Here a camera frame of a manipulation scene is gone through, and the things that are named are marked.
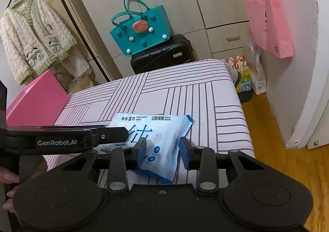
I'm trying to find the black suitcase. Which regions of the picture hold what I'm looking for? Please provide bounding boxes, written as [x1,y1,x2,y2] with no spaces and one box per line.
[130,34,194,75]

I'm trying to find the person's left hand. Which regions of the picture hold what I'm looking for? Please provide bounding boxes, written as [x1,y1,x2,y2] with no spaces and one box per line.
[0,166,20,213]

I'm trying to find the white refrigerator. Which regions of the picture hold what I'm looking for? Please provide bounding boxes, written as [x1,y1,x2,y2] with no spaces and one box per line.
[239,0,329,149]

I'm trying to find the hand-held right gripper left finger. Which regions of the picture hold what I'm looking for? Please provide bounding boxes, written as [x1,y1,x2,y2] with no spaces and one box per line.
[51,138,147,193]

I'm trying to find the pink cardboard box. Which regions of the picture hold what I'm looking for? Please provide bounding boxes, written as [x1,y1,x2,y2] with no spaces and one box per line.
[6,70,70,128]

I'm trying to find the pink shopping bag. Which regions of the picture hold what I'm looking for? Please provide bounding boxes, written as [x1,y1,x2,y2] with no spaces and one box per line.
[244,0,294,59]

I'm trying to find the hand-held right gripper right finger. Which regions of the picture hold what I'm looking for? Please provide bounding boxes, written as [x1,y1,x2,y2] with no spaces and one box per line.
[179,136,270,193]

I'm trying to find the colourful gift bag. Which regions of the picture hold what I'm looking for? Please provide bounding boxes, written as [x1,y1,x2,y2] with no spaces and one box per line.
[224,55,251,93]

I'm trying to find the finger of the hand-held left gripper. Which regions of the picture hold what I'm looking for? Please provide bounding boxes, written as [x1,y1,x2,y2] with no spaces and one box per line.
[85,126,129,148]

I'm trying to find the blue wet wipes packet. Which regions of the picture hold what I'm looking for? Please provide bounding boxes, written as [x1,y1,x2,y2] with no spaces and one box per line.
[99,112,194,186]

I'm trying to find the white plastic bag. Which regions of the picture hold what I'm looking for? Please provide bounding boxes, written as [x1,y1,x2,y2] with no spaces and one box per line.
[248,40,266,95]

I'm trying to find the cream fleece robe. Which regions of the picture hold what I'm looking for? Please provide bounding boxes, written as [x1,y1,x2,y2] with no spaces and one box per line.
[0,0,78,85]

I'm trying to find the striped tablecloth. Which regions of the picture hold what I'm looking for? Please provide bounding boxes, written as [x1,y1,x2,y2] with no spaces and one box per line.
[45,59,256,189]

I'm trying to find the teal felt handbag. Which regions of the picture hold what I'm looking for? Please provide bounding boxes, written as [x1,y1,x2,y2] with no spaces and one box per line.
[110,0,171,57]

